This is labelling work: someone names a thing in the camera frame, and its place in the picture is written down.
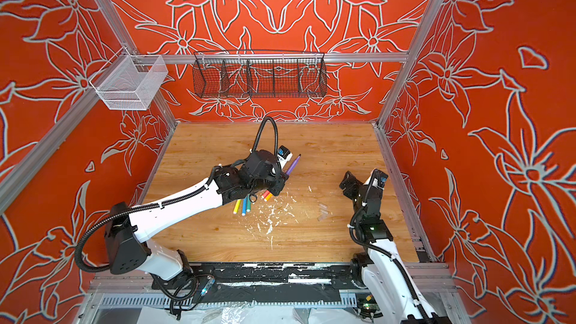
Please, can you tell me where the purple marker pen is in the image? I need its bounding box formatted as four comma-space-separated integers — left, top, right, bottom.
286, 154, 302, 176

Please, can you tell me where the green marker pen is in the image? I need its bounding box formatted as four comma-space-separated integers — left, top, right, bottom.
246, 196, 253, 213

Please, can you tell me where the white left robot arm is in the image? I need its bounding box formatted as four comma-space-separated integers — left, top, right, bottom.
105, 145, 293, 281

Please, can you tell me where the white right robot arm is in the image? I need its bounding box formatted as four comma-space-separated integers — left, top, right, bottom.
339, 169, 451, 323

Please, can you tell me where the blue marker pen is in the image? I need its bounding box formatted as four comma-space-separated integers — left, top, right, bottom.
241, 197, 248, 216

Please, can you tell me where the yellow marker pen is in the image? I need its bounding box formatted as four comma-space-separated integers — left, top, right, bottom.
233, 199, 243, 215

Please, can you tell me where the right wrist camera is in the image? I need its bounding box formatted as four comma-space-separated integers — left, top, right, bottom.
371, 169, 389, 190

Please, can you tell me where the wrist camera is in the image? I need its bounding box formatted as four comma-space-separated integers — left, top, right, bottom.
277, 145, 293, 167
371, 169, 389, 190

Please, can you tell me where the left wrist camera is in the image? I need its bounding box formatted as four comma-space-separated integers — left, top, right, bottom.
277, 145, 293, 167

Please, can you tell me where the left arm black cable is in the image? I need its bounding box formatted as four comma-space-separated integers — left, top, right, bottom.
250, 116, 280, 156

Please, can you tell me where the aluminium right floor rail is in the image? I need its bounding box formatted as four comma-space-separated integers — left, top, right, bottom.
372, 123, 439, 263

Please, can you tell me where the black wire basket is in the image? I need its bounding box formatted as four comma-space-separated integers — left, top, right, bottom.
192, 50, 328, 99

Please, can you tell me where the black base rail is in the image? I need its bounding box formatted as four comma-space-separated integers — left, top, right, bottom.
151, 262, 369, 308

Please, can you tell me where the white wire basket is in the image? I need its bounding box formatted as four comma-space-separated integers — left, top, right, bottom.
89, 55, 168, 111

